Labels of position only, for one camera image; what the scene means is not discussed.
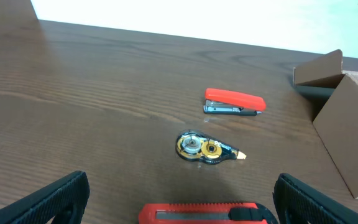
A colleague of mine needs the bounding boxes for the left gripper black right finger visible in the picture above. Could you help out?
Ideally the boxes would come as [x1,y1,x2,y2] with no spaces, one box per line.
[273,173,358,224]

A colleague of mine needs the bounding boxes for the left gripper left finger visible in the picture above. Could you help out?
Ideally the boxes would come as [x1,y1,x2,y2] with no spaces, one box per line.
[0,170,90,224]

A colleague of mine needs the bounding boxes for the brown cardboard box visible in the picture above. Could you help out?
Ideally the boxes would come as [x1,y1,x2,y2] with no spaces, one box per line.
[293,49,358,199]

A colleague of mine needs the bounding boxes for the red utility knife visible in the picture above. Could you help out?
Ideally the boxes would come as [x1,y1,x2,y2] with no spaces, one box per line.
[138,202,278,224]

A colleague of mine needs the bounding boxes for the black yellow correction tape dispenser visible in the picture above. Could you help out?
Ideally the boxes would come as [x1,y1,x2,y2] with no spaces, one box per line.
[175,129,247,165]

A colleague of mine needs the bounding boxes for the red stapler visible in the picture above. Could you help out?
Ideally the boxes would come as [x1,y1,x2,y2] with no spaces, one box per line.
[203,88,267,116]

